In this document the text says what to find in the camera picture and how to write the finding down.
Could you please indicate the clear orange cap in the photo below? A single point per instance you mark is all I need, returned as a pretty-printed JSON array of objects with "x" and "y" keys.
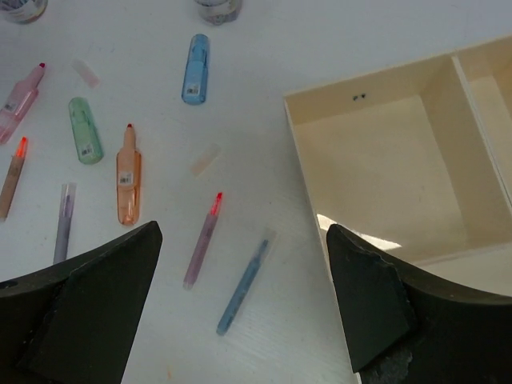
[{"x": 205, "y": 159}]

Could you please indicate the beige slim orange-tip pen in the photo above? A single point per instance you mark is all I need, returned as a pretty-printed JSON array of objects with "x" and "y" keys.
[{"x": 12, "y": 177}]

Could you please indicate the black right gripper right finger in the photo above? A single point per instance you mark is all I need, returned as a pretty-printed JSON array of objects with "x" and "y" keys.
[{"x": 405, "y": 325}]

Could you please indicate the orange chunky highlighter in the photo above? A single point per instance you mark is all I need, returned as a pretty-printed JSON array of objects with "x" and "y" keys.
[{"x": 128, "y": 179}]

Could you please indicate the clear pink cap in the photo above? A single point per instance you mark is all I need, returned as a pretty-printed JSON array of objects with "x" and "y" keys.
[{"x": 85, "y": 73}]

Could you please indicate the pink chunky highlighter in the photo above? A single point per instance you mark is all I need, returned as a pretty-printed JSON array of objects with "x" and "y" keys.
[{"x": 19, "y": 101}]

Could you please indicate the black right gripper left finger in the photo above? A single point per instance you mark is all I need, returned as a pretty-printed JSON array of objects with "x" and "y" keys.
[{"x": 75, "y": 321}]

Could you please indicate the blue slim capped pen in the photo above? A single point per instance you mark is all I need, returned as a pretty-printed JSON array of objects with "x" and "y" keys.
[{"x": 246, "y": 281}]

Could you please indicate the clear jar purple beads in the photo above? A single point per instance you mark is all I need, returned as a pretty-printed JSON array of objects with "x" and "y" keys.
[{"x": 218, "y": 12}]

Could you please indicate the pink slim red-tip pen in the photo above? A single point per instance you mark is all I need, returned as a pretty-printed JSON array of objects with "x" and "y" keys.
[{"x": 202, "y": 244}]

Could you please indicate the blue chunky highlighter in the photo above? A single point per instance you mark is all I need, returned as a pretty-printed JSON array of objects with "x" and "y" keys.
[{"x": 194, "y": 87}]

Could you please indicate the green chunky highlighter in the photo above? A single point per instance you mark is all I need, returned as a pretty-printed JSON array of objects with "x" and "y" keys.
[{"x": 86, "y": 139}]

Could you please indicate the clear jar blue beads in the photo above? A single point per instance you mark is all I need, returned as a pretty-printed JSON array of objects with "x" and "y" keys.
[{"x": 23, "y": 11}]

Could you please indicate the cream wooden divided tray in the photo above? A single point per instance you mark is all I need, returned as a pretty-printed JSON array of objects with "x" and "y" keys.
[{"x": 404, "y": 157}]

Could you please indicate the purple slim capped pen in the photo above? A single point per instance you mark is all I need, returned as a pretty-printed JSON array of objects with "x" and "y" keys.
[{"x": 64, "y": 222}]

